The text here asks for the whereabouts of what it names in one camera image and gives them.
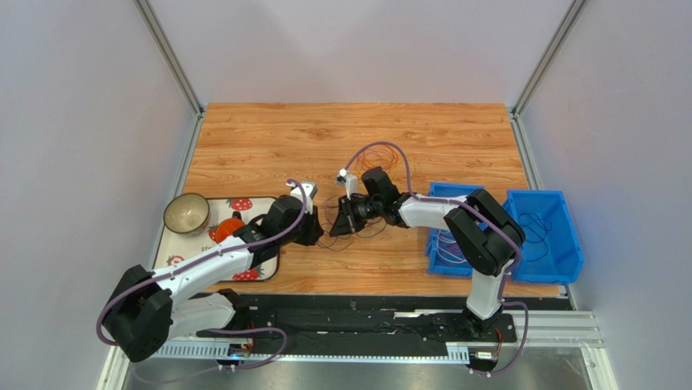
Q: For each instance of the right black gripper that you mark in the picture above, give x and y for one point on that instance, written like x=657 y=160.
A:
x=349 y=214

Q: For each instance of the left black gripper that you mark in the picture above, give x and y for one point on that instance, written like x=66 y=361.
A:
x=313 y=228

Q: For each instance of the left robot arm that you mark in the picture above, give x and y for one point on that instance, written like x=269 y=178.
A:
x=148 y=308

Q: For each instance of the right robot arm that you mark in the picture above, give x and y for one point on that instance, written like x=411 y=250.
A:
x=488 y=237

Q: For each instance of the orange plastic cup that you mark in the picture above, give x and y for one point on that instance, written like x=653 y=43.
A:
x=227 y=228

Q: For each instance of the left blue plastic bin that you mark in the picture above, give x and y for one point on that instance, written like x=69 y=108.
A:
x=444 y=256

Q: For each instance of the blue plastic bin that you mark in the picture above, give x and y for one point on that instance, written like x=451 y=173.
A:
x=444 y=256
x=551 y=253

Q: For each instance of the right blue plastic bin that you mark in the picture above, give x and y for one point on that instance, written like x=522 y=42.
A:
x=551 y=253

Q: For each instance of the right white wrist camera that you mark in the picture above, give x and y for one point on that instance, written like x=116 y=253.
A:
x=348 y=181

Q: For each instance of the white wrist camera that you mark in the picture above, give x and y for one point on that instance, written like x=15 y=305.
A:
x=348 y=181
x=304 y=190

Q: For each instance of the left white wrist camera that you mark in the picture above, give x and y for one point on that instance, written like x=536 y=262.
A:
x=304 y=190

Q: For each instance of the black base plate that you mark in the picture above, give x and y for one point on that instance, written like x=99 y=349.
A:
x=366 y=325

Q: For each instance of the aluminium frame rail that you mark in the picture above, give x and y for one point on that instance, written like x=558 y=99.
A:
x=539 y=329

